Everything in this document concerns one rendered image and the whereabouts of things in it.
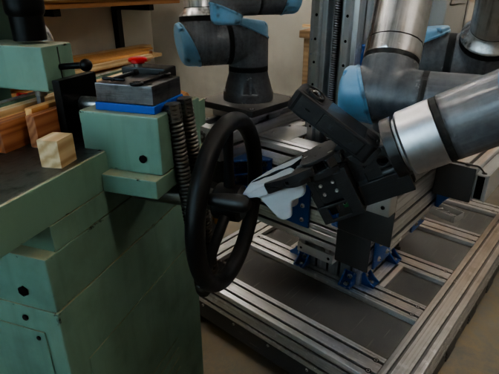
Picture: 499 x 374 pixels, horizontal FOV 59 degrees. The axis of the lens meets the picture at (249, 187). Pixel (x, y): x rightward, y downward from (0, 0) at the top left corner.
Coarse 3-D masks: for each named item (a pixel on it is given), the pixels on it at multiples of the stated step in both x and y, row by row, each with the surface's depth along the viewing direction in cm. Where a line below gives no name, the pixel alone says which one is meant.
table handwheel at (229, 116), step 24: (240, 120) 66; (216, 144) 59; (168, 192) 72; (192, 192) 57; (216, 192) 68; (240, 192) 68; (192, 216) 57; (216, 216) 69; (240, 216) 69; (192, 240) 58; (216, 240) 66; (240, 240) 80; (192, 264) 60; (240, 264) 76; (216, 288) 66
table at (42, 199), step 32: (0, 160) 63; (32, 160) 63; (96, 160) 65; (0, 192) 53; (32, 192) 54; (64, 192) 59; (96, 192) 66; (128, 192) 66; (160, 192) 65; (0, 224) 50; (32, 224) 54; (0, 256) 50
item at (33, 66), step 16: (0, 48) 69; (16, 48) 68; (32, 48) 67; (48, 48) 68; (64, 48) 71; (0, 64) 70; (16, 64) 69; (32, 64) 68; (48, 64) 68; (0, 80) 72; (16, 80) 70; (32, 80) 69; (48, 80) 69
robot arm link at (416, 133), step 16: (400, 112) 48; (416, 112) 46; (400, 128) 47; (416, 128) 46; (432, 128) 45; (400, 144) 47; (416, 144) 46; (432, 144) 45; (416, 160) 47; (432, 160) 46; (448, 160) 46
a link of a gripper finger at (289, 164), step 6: (300, 156) 58; (288, 162) 58; (294, 162) 57; (276, 168) 58; (282, 168) 57; (294, 168) 56; (264, 174) 59; (270, 174) 58; (252, 180) 59; (294, 204) 60
